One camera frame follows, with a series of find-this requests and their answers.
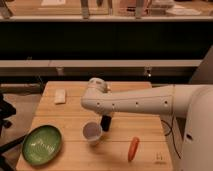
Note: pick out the black eraser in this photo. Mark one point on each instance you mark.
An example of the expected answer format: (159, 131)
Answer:
(105, 123)

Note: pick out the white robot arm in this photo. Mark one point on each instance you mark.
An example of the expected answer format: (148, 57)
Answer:
(192, 102)

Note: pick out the green ceramic plate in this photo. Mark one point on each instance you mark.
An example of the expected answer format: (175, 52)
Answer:
(41, 145)

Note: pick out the white cloth sponge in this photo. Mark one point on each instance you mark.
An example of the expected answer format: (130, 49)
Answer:
(60, 96)

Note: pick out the orange carrot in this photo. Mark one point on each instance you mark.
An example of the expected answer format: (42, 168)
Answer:
(133, 148)

